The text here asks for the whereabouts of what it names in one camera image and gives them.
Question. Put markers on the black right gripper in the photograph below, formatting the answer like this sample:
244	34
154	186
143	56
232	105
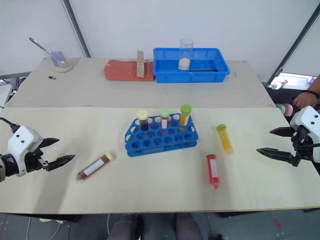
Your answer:
301	145

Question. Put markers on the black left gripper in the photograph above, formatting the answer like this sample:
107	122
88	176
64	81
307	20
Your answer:
33	161

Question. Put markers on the person's forearm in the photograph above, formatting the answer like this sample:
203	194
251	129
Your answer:
316	85

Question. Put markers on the yellow-capped labelled brown-red tube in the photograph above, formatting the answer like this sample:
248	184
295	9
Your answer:
96	166

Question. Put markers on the green-capped yellow tube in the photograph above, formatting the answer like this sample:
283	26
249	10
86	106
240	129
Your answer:
225	140

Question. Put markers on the red-capped labelled red tube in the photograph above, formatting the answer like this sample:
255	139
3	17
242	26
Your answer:
213	170

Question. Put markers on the yellow-capped dark red tube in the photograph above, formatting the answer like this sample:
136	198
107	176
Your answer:
144	121

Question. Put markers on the green-capped orange tube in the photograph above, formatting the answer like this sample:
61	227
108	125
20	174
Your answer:
185	115

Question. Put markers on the blue test tube rack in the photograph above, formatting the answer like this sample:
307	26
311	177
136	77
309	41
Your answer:
160	141

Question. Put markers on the pale-green-capped labelled red tube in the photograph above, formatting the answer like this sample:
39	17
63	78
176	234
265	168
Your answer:
164	119

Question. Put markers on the person's bare hand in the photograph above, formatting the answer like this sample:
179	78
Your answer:
305	100

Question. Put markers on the pink and green discs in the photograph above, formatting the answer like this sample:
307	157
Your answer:
286	109

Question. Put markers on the small black clip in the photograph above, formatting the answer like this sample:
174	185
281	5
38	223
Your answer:
52	77

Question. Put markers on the wide glass beaker with powder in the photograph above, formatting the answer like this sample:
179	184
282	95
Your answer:
62	66

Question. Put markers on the purple card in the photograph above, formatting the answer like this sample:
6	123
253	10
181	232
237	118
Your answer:
58	55

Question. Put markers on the red cloth pad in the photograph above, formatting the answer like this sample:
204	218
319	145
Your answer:
121	71

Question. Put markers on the dark rounded shape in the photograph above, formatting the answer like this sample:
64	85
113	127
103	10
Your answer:
127	227

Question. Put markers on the metal spoon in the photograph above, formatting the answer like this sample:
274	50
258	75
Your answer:
40	46

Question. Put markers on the blue plastic bin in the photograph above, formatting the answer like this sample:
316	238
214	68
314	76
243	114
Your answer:
190	72

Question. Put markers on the wooden ruler block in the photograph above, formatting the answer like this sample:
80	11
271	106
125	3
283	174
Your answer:
140	65

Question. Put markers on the tall clear beaker with powder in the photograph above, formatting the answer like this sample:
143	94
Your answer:
185	63

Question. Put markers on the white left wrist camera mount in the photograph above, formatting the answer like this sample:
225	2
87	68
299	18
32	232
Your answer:
22	140

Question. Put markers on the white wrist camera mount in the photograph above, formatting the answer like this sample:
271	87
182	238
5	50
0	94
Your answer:
22	140
308	121

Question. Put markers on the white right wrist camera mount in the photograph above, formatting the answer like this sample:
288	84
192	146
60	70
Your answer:
308	121

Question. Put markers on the grey slanted frame pole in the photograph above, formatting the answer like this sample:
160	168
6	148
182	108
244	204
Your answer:
76	27
293	45

